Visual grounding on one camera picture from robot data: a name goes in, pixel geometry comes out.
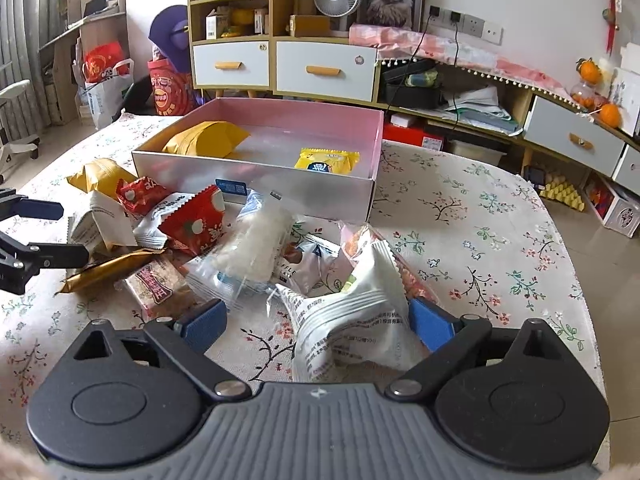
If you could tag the orange fruit ornament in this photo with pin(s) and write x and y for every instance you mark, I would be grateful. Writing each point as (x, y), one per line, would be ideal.
(610, 115)
(590, 71)

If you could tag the pink cardboard box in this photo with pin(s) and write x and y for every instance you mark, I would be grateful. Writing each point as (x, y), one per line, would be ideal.
(300, 195)

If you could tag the red patterned gift bag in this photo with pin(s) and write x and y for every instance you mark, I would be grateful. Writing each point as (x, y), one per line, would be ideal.
(102, 62)

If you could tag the red round gift bag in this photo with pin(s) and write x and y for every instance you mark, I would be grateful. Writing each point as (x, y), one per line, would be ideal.
(170, 90)

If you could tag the pink brown bar packet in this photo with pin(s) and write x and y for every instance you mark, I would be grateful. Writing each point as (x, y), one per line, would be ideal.
(160, 287)

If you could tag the white packet with black characters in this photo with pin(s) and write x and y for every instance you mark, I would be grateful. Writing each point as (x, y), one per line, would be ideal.
(157, 222)

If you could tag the pile of papers and bags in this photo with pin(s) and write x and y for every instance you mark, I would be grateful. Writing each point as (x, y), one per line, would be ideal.
(480, 105)

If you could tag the yellow packet with dark label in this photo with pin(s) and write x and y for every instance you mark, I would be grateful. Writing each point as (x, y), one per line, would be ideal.
(325, 161)

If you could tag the clear rice cracker packet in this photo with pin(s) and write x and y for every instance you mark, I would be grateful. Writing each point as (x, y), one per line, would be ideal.
(255, 245)

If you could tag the purple bag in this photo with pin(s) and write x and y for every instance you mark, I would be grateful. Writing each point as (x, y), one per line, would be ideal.
(167, 30)

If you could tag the small black device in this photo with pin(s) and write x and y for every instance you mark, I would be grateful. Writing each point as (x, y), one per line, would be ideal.
(536, 177)

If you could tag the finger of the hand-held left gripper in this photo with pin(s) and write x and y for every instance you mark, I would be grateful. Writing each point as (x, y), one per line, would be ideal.
(60, 255)
(42, 209)

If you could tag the clear waffle packet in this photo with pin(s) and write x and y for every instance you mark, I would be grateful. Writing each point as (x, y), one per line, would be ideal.
(310, 265)

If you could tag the white packet with green print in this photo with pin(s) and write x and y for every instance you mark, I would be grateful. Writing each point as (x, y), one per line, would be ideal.
(97, 225)

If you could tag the white packet with grey text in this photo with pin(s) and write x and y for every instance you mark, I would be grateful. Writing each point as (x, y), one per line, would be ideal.
(350, 325)

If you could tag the gold brown snack packet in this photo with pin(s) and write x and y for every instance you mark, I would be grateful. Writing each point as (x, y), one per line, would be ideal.
(105, 272)

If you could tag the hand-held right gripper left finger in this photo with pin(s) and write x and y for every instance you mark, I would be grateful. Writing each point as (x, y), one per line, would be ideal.
(202, 325)

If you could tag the yellow egg tray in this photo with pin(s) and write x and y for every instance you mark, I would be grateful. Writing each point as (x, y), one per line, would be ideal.
(562, 195)

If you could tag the black storage box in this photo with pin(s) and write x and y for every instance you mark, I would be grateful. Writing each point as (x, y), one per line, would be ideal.
(400, 97)

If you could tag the red hanging decoration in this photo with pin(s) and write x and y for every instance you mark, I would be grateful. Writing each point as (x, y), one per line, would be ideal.
(612, 10)

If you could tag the translucent storage bin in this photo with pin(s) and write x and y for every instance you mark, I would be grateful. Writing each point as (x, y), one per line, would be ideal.
(475, 152)

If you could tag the clear jar with oranges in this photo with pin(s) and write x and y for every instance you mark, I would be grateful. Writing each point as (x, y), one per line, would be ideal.
(582, 96)

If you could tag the gold yellow snack packet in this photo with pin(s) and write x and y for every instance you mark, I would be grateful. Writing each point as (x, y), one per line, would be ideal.
(100, 175)

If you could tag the pink patterned cloth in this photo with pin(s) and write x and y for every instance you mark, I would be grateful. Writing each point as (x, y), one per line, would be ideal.
(475, 55)

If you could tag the white office chair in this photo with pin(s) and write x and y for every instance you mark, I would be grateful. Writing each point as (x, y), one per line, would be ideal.
(12, 110)

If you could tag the large red snack packet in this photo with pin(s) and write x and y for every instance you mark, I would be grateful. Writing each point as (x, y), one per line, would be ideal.
(197, 225)

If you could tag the small white carton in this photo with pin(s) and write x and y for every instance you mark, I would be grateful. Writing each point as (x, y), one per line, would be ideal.
(215, 26)

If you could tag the white shopping bag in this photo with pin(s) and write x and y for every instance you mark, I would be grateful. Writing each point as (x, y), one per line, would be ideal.
(105, 102)

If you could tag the wooden cabinet with white drawers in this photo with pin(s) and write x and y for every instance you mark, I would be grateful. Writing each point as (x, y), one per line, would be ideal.
(325, 70)

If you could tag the grey curtain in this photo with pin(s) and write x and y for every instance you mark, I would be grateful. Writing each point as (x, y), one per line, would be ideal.
(30, 35)

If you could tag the low wooden cabinet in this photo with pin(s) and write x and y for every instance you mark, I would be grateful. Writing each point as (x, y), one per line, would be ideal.
(565, 132)

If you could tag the small red snack packet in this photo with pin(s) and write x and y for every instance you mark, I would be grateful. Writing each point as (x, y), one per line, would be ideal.
(140, 194)

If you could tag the small white orange box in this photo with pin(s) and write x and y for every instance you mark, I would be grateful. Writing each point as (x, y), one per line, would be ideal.
(261, 21)

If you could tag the floral tablecloth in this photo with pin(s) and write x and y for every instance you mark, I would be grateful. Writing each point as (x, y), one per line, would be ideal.
(475, 240)

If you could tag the white patterned floor box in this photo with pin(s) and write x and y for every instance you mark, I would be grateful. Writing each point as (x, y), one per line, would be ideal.
(617, 212)

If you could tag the mustard yellow snack packet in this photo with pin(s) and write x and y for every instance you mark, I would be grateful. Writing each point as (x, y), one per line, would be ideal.
(205, 139)

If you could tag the wooden desk with shelves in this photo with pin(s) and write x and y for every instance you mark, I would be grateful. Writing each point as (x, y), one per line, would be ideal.
(107, 25)

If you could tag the clear pink snack packet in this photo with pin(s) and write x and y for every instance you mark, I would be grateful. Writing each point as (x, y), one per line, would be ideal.
(357, 245)

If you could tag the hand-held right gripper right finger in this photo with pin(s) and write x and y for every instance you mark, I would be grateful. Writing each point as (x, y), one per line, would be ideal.
(427, 325)

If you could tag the red flat box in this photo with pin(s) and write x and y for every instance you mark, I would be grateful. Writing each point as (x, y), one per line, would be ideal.
(410, 136)

